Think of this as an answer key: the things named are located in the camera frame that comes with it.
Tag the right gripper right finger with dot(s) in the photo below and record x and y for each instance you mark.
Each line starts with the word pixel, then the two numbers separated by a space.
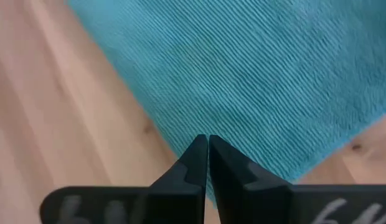
pixel 242 193

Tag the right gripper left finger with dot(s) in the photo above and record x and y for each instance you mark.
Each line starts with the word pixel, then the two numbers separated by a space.
pixel 183 193

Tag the teal microfiber towel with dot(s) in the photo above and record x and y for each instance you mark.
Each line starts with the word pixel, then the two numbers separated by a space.
pixel 242 77

